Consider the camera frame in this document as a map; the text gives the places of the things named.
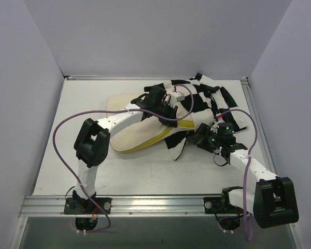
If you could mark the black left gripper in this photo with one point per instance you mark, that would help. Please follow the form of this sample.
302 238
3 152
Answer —
169 114

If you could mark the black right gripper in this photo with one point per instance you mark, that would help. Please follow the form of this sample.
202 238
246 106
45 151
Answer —
200 135

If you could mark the cream quilted pillow yellow edge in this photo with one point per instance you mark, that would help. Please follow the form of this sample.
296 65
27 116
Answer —
142 134

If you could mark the black white checkered pillowcase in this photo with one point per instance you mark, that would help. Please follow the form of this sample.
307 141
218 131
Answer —
207 100

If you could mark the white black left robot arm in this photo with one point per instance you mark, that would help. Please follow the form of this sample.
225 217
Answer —
92 142

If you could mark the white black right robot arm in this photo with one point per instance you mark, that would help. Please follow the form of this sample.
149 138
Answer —
273 201

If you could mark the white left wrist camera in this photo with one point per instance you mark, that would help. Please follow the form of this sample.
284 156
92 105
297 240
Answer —
176 96

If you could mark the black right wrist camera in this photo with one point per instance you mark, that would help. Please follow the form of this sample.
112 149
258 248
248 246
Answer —
225 130

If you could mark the aluminium right side rail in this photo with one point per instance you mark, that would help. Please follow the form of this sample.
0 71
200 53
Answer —
262 142

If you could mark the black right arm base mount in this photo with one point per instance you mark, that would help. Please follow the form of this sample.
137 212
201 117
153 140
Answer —
215 205

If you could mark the aluminium front frame rail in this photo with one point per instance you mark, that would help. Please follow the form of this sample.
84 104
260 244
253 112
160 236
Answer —
121 206

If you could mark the aluminium frame rail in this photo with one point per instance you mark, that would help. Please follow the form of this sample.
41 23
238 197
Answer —
81 77
121 206

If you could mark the aluminium back frame rail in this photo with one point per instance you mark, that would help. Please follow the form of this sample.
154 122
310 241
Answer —
81 77

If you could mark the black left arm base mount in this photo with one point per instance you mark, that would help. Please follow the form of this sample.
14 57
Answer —
73 207

